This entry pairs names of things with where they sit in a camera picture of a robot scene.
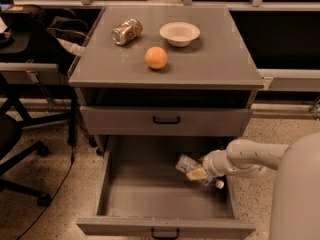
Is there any black office chair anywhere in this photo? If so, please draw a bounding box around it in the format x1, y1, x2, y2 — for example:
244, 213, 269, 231
0, 73, 53, 208

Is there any closed grey upper drawer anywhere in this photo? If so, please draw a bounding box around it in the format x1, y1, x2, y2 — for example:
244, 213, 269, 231
80, 106, 252, 137

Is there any crushed metallic soda can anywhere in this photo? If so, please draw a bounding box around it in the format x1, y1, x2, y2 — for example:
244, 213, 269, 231
112, 18, 143, 46

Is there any black backpack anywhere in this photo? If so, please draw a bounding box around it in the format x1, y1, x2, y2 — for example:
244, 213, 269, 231
47, 8, 89, 75

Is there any white paper bowl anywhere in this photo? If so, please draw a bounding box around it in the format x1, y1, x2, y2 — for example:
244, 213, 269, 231
159, 22, 200, 47

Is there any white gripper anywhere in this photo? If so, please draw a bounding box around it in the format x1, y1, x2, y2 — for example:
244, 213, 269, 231
187, 150, 227, 181

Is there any black floor cable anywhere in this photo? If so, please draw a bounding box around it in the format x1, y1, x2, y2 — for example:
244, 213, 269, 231
15, 93, 76, 240

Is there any clear plastic water bottle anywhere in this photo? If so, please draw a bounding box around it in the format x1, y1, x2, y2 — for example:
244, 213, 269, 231
176, 154, 224, 189

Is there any orange fruit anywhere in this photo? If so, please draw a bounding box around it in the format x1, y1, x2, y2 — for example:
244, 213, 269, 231
145, 47, 168, 70

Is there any grey drawer cabinet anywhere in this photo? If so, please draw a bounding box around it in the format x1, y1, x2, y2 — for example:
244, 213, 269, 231
69, 5, 263, 151

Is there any open grey lower drawer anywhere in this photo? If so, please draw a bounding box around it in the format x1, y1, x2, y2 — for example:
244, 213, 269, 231
77, 136, 255, 240

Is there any grey side desk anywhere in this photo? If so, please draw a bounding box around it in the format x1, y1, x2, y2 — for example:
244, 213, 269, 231
0, 60, 76, 147

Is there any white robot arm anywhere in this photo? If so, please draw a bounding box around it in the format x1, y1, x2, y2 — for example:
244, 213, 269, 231
187, 132, 320, 240

